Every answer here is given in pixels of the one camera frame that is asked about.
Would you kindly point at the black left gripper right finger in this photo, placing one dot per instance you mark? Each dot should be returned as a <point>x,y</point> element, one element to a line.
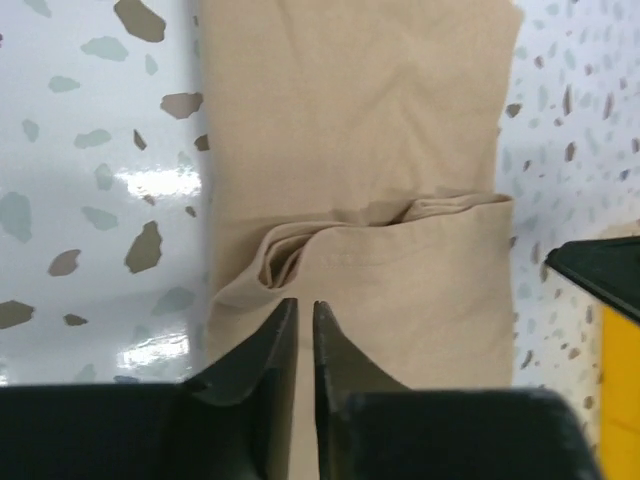
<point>370,426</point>

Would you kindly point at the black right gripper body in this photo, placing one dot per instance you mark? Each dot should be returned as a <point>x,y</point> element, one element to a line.
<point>607,269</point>

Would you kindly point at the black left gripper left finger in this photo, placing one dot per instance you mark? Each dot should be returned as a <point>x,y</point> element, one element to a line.
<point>230,421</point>

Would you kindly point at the beige t-shirt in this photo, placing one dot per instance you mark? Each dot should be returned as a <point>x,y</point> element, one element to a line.
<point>354,147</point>

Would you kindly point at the yellow plastic tray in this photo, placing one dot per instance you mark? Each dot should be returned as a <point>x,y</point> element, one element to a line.
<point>619,437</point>

